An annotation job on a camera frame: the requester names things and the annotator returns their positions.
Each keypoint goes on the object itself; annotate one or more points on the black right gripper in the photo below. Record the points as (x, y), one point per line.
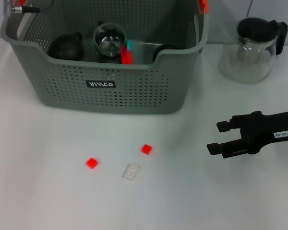
(266, 129)

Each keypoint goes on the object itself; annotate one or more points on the small red square brick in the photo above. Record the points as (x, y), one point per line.
(146, 149)
(92, 163)

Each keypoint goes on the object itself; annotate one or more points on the white plate brick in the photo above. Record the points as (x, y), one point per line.
(131, 171)

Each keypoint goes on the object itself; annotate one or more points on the glass teacup with black holder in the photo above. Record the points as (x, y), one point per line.
(109, 36)
(103, 59)
(163, 49)

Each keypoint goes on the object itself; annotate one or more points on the large red sloped brick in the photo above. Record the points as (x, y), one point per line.
(126, 56)

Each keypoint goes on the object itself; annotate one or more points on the teal square plate brick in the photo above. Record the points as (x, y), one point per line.
(130, 44)

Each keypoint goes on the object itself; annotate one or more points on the grey-green perforated storage bin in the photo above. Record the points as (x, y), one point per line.
(134, 95)

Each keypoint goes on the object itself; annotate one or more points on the glass pitcher with black lid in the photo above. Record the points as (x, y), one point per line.
(247, 64)

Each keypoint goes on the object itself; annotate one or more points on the black round teapot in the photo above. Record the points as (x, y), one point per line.
(64, 48)

